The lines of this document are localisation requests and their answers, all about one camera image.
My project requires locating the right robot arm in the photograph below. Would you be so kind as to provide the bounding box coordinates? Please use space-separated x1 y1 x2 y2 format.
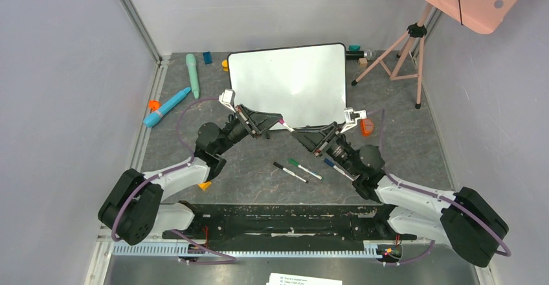
291 123 511 268

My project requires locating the orange toy piece at left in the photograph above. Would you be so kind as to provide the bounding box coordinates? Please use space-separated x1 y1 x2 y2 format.
148 100 161 112

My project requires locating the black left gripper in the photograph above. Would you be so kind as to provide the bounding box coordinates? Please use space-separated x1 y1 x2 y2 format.
216 104 283 155

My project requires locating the blue capped marker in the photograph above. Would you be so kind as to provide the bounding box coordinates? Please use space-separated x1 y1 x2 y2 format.
324 158 355 181

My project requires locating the white cable duct rail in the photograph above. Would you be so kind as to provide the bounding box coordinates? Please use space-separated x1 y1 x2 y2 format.
112 241 402 259

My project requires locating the aluminium frame profile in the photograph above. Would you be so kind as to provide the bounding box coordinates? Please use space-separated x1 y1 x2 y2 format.
119 0 163 64

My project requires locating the orange wedge block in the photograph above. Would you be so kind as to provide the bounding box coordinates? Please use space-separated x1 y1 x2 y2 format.
197 181 212 191

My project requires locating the orange cup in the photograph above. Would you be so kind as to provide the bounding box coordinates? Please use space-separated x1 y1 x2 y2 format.
361 118 375 137

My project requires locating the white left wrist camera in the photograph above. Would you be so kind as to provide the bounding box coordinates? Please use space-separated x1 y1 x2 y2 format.
218 89 236 113

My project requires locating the black flashlight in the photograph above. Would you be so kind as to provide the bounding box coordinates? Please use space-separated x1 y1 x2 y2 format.
346 49 377 61

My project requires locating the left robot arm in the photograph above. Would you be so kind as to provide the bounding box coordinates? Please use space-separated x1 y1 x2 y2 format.
98 105 283 245

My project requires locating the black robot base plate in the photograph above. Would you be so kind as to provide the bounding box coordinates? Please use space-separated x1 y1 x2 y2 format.
183 204 416 251

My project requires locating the mint green toy microphone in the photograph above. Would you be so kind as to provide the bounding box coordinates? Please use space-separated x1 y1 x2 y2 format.
185 54 200 99

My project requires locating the black capped marker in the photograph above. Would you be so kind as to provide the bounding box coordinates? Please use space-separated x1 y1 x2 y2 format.
273 161 308 183

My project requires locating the blue toy crayon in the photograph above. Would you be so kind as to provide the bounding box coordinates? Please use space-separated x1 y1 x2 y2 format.
142 87 191 128

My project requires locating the white paper sheet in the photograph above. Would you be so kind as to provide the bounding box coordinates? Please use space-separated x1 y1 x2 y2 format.
266 273 342 285

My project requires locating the white whiteboard with black frame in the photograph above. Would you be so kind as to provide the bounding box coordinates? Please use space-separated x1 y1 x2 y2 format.
227 43 347 128

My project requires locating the white marker pen body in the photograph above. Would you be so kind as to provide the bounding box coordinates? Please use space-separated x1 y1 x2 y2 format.
282 122 294 132

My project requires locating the dark blue block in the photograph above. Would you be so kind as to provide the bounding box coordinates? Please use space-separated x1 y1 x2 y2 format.
203 51 213 65

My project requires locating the wooden cube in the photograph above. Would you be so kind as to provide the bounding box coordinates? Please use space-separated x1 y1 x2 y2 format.
357 58 369 69

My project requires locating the green capped marker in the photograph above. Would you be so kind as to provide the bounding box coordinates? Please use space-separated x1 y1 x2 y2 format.
287 159 322 180

